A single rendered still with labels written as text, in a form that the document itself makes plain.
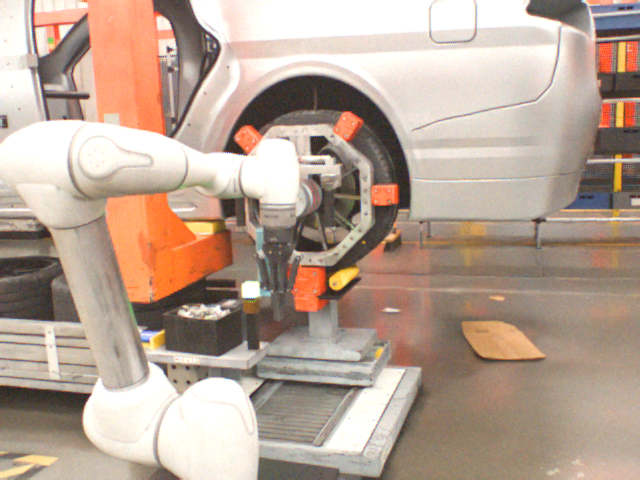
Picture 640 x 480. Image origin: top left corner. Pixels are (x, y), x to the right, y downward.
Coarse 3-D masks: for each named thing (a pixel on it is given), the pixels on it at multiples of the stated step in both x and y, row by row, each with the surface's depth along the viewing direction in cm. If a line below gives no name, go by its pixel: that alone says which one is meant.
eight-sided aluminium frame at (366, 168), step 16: (272, 128) 264; (288, 128) 262; (304, 128) 260; (320, 128) 258; (336, 144) 257; (352, 144) 261; (352, 160) 256; (368, 160) 259; (368, 176) 255; (368, 192) 257; (368, 208) 258; (256, 224) 277; (368, 224) 258; (352, 240) 262; (304, 256) 269; (320, 256) 267; (336, 256) 265
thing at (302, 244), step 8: (328, 144) 269; (352, 168) 268; (312, 176) 273; (344, 176) 269; (320, 184) 277; (256, 200) 281; (256, 208) 281; (320, 208) 274; (256, 216) 281; (304, 216) 277; (320, 216) 277; (336, 216) 274; (344, 216) 273; (296, 224) 279; (304, 224) 278; (320, 224) 276; (344, 224) 273; (352, 224) 272; (296, 232) 281; (320, 232) 276; (296, 240) 280; (304, 240) 296; (312, 240) 299; (296, 248) 281; (304, 248) 283; (312, 248) 285; (320, 248) 285; (328, 248) 278
